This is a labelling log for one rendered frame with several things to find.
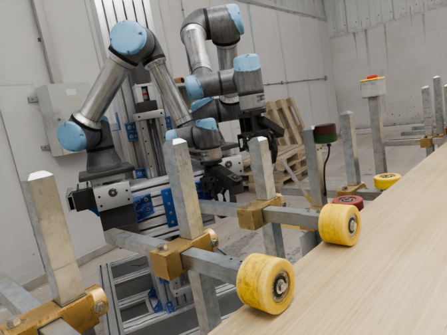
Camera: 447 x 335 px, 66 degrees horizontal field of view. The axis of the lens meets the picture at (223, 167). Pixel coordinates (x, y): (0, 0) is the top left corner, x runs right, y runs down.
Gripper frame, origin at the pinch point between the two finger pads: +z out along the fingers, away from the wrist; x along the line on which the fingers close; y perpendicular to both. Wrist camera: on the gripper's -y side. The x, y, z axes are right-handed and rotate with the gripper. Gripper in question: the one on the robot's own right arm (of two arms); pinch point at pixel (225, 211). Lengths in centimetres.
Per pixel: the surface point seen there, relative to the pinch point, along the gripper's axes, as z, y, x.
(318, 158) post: -18.9, -39.3, -3.5
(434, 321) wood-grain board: -7, -79, 43
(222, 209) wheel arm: -12.0, -26.7, 26.4
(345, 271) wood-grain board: -7, -64, 36
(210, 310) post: 2, -39, 47
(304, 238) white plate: 4.1, -35.5, 3.3
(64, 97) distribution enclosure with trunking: -70, 212, -39
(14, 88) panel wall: -83, 232, -8
